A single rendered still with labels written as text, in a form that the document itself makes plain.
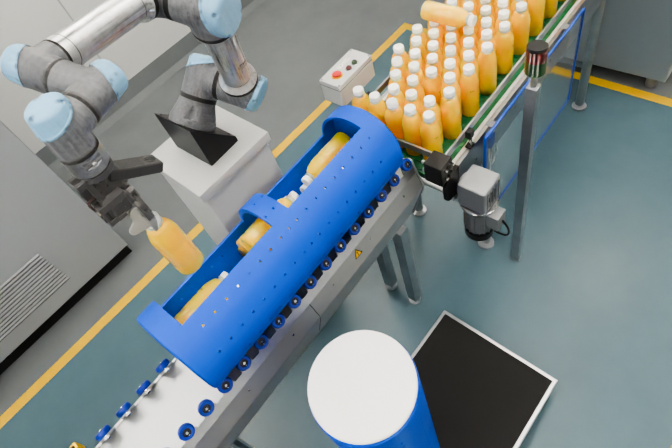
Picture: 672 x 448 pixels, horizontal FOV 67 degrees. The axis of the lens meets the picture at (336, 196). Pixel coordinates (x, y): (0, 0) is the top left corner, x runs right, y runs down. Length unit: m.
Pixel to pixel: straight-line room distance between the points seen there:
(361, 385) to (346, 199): 0.51
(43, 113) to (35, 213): 1.94
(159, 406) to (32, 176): 1.49
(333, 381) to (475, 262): 1.43
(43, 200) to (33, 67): 1.81
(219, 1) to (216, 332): 0.79
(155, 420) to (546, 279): 1.79
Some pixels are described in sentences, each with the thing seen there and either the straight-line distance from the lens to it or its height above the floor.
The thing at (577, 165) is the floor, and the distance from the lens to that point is 3.03.
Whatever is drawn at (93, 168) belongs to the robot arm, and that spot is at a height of 1.71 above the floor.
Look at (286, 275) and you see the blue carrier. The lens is 1.40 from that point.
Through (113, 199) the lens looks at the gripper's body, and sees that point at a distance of 1.08.
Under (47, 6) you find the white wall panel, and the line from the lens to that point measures 3.98.
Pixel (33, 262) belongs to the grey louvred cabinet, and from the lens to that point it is 3.02.
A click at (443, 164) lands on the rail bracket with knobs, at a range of 1.70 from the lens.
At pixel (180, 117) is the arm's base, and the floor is 1.32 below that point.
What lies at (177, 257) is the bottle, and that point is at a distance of 1.26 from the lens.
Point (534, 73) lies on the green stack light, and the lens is 1.73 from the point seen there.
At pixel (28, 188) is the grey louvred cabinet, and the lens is 2.81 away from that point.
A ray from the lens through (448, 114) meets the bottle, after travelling 1.82.
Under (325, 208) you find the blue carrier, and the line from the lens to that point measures 1.44.
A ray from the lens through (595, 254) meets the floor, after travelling 2.72.
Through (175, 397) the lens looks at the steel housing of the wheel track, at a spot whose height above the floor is 0.93.
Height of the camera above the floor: 2.30
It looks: 51 degrees down
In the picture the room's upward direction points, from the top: 20 degrees counter-clockwise
